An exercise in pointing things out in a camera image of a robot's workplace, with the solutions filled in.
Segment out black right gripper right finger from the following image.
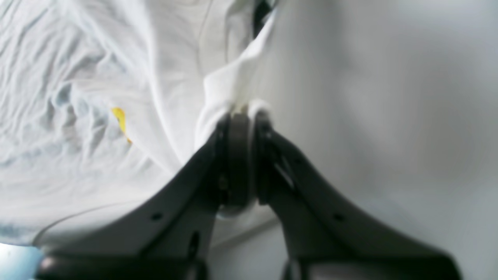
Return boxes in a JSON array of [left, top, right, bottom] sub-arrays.
[[254, 113, 461, 280]]

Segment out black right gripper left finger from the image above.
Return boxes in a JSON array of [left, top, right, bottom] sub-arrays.
[[35, 114, 254, 280]]

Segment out white cartoon print T-shirt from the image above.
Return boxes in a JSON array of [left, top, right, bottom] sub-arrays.
[[1, 0, 274, 248]]

